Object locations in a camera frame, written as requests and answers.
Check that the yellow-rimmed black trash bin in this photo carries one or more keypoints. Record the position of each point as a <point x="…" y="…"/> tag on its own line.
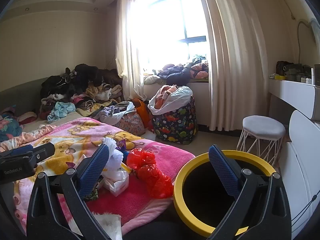
<point x="180" y="180"/>

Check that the grey headboard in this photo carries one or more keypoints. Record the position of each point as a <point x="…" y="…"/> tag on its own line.
<point x="22" y="92"/>

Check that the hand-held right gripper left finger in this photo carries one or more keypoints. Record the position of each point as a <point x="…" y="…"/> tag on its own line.
<point x="93" y="171"/>

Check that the pink cartoon bear blanket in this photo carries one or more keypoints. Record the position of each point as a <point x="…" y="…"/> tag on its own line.
<point x="82" y="132"/>

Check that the green black snack packet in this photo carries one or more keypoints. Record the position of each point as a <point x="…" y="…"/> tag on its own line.
<point x="93" y="194"/>

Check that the floral quilt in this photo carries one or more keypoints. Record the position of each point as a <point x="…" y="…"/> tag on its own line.
<point x="8" y="127"/>

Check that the white fuzzy garment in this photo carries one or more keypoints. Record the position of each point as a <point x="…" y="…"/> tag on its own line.
<point x="107" y="226"/>

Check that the large white plastic bag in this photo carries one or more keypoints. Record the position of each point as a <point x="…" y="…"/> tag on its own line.
<point x="175" y="96"/>

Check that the orange pink clothes bundle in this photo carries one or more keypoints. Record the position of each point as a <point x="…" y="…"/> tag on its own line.
<point x="165" y="93"/>

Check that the white vanity desk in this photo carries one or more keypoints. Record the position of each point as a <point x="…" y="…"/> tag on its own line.
<point x="292" y="92"/>

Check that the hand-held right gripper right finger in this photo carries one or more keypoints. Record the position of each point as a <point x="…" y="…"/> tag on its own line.
<point x="222" y="170"/>

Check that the white rounded cabinet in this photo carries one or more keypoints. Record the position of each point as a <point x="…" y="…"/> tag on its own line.
<point x="302" y="155"/>

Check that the dinosaur print laundry basket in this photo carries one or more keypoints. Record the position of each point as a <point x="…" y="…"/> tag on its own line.
<point x="175" y="127"/>

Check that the clothes pile on windowsill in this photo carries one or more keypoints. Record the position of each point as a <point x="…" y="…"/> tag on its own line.
<point x="177" y="71"/>

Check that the dark bag on desk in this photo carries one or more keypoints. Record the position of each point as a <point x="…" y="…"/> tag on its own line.
<point x="287" y="68"/>

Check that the floral fabric bag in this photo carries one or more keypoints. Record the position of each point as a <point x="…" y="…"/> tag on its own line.
<point x="131" y="125"/>

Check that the yellow item on desk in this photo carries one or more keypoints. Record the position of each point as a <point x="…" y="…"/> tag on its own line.
<point x="277" y="77"/>

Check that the cream curtain wide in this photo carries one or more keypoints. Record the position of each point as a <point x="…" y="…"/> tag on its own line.
<point x="230" y="55"/>

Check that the white bottle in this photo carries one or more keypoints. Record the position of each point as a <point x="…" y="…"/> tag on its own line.
<point x="312" y="76"/>

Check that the clothes pile on bed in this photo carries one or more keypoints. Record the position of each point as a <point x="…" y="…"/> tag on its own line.
<point x="75" y="85"/>

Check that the orange bag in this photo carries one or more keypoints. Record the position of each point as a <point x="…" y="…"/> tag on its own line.
<point x="142" y="110"/>

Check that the white grey cloth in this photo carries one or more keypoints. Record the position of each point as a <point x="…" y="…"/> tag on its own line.
<point x="112" y="111"/>

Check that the window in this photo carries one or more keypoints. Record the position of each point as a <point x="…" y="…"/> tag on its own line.
<point x="170" y="25"/>

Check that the red plastic bag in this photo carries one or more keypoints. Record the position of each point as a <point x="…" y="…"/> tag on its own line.
<point x="150" y="175"/>

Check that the cream curtain narrow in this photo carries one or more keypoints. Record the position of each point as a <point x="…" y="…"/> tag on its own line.
<point x="127" y="55"/>

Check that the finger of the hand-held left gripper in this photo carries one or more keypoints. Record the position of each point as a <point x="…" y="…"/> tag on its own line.
<point x="17" y="151"/>
<point x="43" y="152"/>

